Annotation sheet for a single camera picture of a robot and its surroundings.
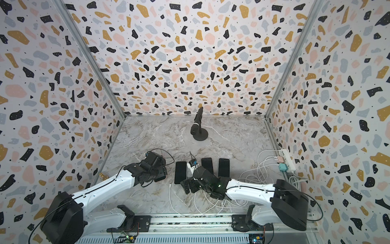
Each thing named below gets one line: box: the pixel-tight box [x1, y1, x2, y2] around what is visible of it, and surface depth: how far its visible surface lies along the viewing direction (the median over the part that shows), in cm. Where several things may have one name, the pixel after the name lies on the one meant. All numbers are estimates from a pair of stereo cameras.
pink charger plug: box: [277, 156, 284, 164], surface depth 99 cm
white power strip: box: [278, 148, 297, 173], surface depth 97 cm
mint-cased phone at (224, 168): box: [217, 157, 231, 178], surface depth 97 cm
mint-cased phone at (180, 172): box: [174, 161, 187, 185], surface depth 94 cm
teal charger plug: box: [278, 162, 289, 172], surface depth 95 cm
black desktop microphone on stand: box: [190, 106, 209, 142], surface depth 97 cm
